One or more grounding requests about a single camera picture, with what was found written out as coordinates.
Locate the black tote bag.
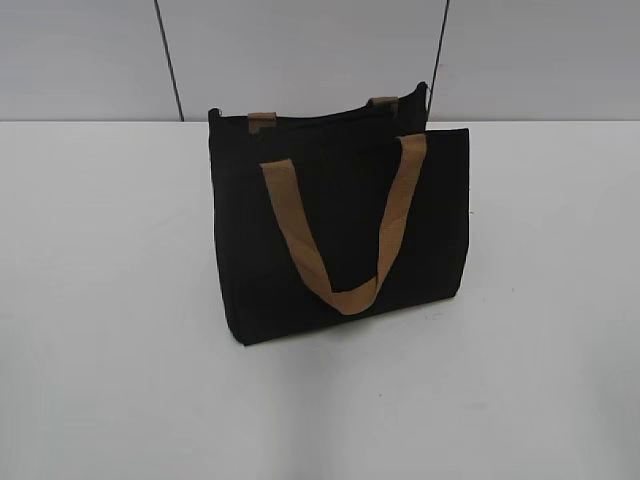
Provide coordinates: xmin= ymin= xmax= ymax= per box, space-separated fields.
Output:
xmin=208 ymin=83 xmax=470 ymax=345

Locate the tan bag handle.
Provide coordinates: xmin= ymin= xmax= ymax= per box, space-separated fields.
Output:
xmin=260 ymin=133 xmax=427 ymax=315
xmin=247 ymin=96 xmax=399 ymax=135

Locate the tan rear bag handle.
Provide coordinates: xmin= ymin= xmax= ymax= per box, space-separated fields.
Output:
xmin=247 ymin=96 xmax=399 ymax=135

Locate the tan front bag handle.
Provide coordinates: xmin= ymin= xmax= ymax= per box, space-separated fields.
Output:
xmin=260 ymin=133 xmax=427 ymax=315

